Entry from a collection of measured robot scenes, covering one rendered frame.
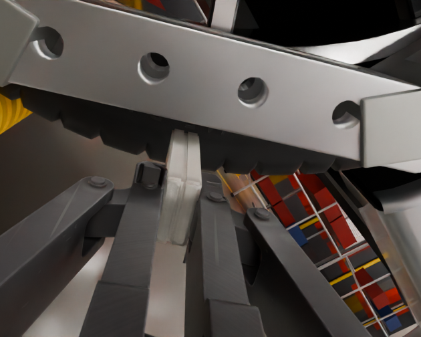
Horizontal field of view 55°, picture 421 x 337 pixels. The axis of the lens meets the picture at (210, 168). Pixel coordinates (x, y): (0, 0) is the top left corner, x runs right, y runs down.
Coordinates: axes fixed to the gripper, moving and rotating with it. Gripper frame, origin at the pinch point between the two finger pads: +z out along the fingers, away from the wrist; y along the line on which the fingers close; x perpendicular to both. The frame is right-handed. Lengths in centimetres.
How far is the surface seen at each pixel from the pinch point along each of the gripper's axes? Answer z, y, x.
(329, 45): 8.3, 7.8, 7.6
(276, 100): -0.4, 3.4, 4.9
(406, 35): 8.2, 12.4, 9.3
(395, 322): 443, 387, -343
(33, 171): 103, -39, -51
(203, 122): -0.4, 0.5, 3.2
